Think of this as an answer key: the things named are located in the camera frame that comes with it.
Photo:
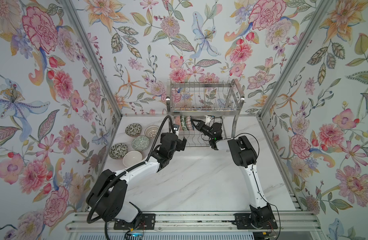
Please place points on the dark floral patterned bowl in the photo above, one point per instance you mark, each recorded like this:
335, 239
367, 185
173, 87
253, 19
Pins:
133, 130

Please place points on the black white floral bowl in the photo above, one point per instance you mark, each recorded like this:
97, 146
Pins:
118, 151

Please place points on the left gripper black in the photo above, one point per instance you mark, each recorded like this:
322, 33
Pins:
179, 142

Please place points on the pink bowl dark floral inside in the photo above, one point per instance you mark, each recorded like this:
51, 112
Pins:
178, 122

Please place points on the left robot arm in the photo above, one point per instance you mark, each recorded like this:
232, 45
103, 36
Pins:
107, 199

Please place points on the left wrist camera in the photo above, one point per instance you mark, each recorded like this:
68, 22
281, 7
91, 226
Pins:
176, 129

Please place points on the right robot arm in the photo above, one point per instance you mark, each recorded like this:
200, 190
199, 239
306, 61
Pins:
244, 156

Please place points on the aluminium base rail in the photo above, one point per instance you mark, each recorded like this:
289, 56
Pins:
284, 221

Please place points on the brown white patterned bowl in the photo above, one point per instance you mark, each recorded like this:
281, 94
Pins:
151, 132

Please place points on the green leaf patterned bowl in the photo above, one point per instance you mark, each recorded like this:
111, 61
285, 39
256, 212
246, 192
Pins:
183, 123

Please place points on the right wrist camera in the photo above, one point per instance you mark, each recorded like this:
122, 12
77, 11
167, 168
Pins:
208, 118

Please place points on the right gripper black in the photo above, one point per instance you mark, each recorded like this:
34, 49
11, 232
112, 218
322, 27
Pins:
201, 126

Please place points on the green geometric patterned bowl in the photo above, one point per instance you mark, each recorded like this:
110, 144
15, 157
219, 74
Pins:
140, 143

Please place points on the blue patterned bowl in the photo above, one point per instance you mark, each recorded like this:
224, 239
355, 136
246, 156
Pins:
189, 124

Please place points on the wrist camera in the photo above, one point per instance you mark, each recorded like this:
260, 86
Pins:
176, 129
208, 118

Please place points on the stainless steel dish rack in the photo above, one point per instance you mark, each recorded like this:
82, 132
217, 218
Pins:
223, 101

